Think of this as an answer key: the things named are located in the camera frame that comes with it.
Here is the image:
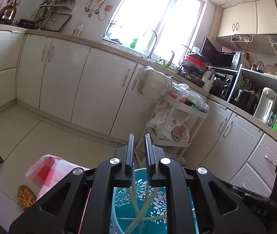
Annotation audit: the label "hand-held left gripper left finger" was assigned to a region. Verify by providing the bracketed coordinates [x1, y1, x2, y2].
[9, 134, 135, 234]

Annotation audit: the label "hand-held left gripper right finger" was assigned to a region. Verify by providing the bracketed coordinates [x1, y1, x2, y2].
[145, 134, 268, 234]

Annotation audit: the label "bundle of wooden chopsticks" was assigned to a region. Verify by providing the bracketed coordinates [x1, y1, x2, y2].
[124, 171, 168, 234]

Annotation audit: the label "blue perforated plastic basket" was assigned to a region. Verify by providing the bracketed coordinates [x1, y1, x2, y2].
[108, 168, 200, 234]

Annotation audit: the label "white plastic bags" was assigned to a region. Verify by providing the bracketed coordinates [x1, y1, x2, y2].
[147, 110, 190, 143]

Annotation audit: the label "white trolley cart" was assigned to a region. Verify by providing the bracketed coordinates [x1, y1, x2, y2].
[135, 88, 210, 166]

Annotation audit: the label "white electric thermo pot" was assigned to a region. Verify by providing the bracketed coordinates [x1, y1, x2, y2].
[254, 87, 277, 123]

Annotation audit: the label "white hanging waste bin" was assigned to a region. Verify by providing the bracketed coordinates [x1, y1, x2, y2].
[137, 66, 173, 101]

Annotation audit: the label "clear plastic bag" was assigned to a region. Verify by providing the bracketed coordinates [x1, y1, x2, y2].
[166, 83, 210, 113]

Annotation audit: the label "black cooking pot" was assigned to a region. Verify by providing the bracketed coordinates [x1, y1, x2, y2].
[234, 89, 260, 114]

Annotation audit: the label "white jug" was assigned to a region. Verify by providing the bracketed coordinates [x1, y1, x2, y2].
[201, 69, 216, 92]

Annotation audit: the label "white counter shelf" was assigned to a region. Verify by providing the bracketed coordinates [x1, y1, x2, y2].
[229, 68, 277, 117]

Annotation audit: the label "black toaster oven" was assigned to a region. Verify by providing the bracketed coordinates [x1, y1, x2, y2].
[209, 67, 239, 101]

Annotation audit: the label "stack of pans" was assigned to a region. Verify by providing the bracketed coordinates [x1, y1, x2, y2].
[179, 52, 213, 87]

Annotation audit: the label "yellow patterned slipper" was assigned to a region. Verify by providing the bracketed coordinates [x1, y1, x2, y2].
[18, 185, 37, 211]

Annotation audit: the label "metal faucet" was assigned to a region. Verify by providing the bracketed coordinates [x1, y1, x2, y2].
[142, 30, 158, 60]

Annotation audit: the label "black microwave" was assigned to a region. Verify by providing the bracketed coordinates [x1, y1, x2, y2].
[199, 37, 242, 69]

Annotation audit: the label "kitchen window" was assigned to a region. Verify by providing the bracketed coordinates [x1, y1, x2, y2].
[103, 0, 206, 66]

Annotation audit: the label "clear plastic bottle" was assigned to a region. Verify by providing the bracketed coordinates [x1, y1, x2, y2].
[72, 20, 84, 37]

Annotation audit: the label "dark cutting board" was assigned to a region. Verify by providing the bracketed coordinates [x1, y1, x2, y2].
[44, 15, 72, 32]

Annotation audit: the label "black frying pan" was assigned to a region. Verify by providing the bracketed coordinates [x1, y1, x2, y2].
[16, 19, 42, 29]

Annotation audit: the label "metal kettle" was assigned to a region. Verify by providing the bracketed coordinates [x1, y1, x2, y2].
[0, 0, 18, 24]

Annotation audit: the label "wall hoses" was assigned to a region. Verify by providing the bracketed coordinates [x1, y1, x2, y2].
[85, 0, 112, 21]

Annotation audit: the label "cream wall cabinets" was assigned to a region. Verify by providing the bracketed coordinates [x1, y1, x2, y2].
[217, 0, 277, 38]

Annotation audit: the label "wall utensil rack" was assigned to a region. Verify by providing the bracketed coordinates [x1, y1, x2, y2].
[32, 0, 77, 23]

